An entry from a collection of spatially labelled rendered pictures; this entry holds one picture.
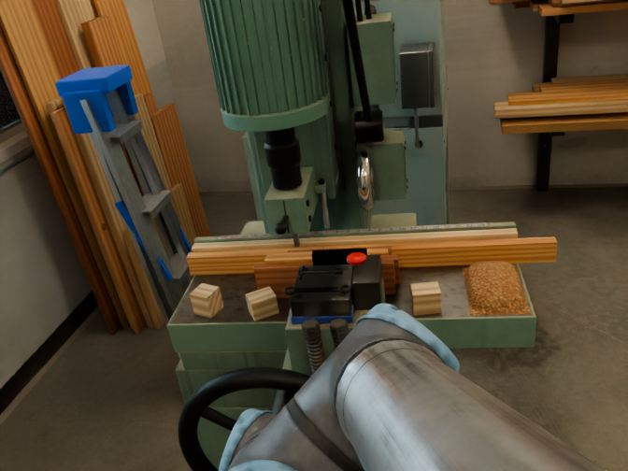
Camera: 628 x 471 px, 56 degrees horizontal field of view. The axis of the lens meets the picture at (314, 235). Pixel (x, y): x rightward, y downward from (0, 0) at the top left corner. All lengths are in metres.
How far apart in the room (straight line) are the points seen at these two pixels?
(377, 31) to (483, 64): 2.20
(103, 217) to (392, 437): 2.22
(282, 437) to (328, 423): 0.04
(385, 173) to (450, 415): 0.92
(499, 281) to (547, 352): 1.36
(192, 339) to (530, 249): 0.60
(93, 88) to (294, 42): 0.99
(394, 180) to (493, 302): 0.34
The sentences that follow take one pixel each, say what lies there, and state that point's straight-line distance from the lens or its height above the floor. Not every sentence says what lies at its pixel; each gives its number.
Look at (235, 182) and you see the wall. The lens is 3.76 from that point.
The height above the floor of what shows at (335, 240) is 0.95.
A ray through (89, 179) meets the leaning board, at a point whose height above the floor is 0.70.
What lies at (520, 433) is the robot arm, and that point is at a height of 1.29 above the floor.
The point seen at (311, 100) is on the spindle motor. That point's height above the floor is 1.23.
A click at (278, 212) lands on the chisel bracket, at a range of 1.00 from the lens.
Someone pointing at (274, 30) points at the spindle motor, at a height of 1.34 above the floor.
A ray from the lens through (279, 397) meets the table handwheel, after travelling 0.96.
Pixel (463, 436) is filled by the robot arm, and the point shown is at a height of 1.28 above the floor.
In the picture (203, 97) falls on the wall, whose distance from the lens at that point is 3.62.
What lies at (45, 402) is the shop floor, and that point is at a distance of 2.53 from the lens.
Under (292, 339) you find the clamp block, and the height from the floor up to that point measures 0.94.
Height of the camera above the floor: 1.48
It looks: 28 degrees down
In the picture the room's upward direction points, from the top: 8 degrees counter-clockwise
